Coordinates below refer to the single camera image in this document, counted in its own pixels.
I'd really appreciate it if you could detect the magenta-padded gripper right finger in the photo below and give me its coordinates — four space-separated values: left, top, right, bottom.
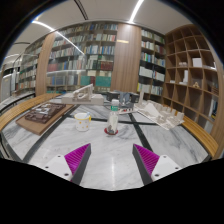
131 143 183 186

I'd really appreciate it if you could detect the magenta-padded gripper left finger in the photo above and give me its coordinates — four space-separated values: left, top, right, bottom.
43 143 92 186

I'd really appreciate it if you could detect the clear green-labelled drink bottle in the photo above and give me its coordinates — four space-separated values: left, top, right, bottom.
106 98 121 135

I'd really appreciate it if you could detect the flat round red coaster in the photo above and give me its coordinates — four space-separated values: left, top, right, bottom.
103 126 120 136

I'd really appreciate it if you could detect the white multi-building architectural model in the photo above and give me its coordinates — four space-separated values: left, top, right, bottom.
132 99 186 131

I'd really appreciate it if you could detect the curved wooden slat bench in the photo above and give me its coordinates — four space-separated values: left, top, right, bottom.
181 114 220 158
0 92 62 132

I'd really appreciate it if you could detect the brown model on wooden board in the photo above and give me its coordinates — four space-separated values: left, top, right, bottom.
15 102 75 136

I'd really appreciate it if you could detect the white stepped architectural model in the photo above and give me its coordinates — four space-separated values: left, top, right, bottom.
60 83 105 106

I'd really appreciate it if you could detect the dark grey architectural model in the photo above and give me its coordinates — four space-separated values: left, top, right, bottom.
106 91 141 110

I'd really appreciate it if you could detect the narrow bookshelf full of books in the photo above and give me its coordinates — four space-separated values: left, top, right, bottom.
136 28 168 98

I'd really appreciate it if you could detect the wooden cubby shelf unit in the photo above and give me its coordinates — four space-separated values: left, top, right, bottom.
161 23 224 134

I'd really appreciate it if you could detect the wide bookshelf full of books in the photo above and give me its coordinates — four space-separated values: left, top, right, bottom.
14 22 120 96

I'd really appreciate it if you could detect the ceiling light strip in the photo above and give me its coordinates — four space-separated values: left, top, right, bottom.
127 0 145 24

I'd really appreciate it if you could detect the white mug with yellow handle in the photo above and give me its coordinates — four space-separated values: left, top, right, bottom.
73 112 92 133

